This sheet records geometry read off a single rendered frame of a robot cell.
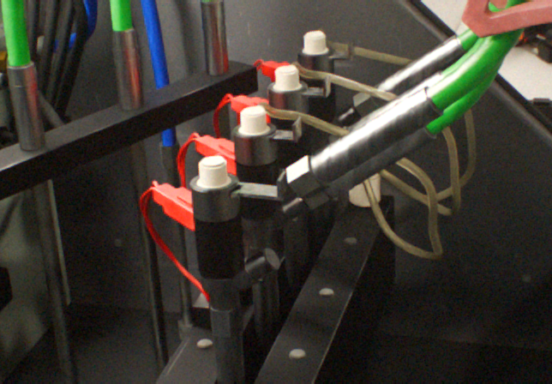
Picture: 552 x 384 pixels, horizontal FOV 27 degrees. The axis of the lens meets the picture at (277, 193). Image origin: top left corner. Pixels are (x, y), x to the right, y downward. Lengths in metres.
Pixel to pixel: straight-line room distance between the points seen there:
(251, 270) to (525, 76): 0.62
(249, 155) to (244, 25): 0.26
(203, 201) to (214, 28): 0.26
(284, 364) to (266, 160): 0.13
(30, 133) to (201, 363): 0.19
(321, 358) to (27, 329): 0.40
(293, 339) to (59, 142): 0.21
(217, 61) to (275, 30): 0.08
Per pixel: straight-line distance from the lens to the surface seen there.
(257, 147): 0.71
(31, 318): 1.07
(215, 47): 0.88
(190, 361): 0.75
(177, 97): 0.85
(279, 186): 0.63
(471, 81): 0.59
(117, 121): 0.82
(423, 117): 0.60
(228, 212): 0.65
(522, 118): 0.94
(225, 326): 0.69
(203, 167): 0.64
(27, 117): 0.77
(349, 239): 0.88
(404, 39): 0.92
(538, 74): 1.23
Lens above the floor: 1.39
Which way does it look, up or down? 25 degrees down
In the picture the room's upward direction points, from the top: 4 degrees counter-clockwise
